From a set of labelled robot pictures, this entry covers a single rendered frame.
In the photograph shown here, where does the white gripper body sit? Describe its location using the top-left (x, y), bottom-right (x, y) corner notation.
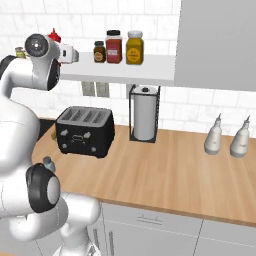
top-left (68, 48), bottom-right (80, 65)

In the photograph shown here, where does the grey lower cupboard door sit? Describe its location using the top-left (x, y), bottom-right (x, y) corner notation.
top-left (87, 218), bottom-right (108, 256)
top-left (102, 220), bottom-right (201, 256)

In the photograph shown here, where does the red jar with black lid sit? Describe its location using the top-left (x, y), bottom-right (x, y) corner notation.
top-left (104, 29), bottom-right (124, 65)

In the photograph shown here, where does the small green-lidded jar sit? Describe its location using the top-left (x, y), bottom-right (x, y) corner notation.
top-left (14, 46), bottom-right (27, 60)

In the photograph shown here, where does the small dark brown jar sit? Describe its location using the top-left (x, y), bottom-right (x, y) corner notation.
top-left (93, 40), bottom-right (107, 64)

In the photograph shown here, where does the grey cupboard door handle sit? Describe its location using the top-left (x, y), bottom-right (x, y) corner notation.
top-left (92, 227), bottom-right (102, 252)
top-left (107, 230), bottom-right (115, 256)

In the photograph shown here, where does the grey drawer handle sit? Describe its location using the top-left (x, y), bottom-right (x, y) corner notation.
top-left (135, 214), bottom-right (164, 226)

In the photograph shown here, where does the yellow jar with white lid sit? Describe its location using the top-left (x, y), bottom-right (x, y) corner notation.
top-left (125, 30), bottom-right (145, 66)

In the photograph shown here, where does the grey drawer front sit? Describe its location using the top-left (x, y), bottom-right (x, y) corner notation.
top-left (199, 218), bottom-right (256, 250)
top-left (100, 202), bottom-right (205, 238)

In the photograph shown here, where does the black hob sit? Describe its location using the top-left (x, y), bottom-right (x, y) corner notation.
top-left (37, 117), bottom-right (58, 141)

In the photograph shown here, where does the grey wall outlet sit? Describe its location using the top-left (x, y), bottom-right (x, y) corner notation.
top-left (81, 81), bottom-right (111, 99)

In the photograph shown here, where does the white paper towel roll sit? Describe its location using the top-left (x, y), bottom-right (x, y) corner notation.
top-left (133, 86), bottom-right (157, 142)

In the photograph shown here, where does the white condiment bottle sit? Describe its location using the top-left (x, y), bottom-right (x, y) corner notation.
top-left (203, 112), bottom-right (224, 156)
top-left (229, 115), bottom-right (252, 159)

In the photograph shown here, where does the grey cabinet door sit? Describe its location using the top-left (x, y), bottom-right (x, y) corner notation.
top-left (173, 0), bottom-right (256, 93)

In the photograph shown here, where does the red condiment bottle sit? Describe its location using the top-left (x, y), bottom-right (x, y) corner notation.
top-left (47, 28), bottom-right (63, 44)

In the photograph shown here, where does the small teal shaker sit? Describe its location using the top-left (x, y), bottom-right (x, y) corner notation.
top-left (42, 156), bottom-right (56, 173)

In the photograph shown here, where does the white wall shelf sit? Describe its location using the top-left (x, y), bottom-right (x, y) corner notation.
top-left (59, 51), bottom-right (177, 87)

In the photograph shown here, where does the black toaster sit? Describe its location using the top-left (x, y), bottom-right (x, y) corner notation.
top-left (54, 105), bottom-right (116, 160)

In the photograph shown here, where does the black paper towel holder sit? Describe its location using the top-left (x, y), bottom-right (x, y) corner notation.
top-left (128, 83), bottom-right (162, 145)

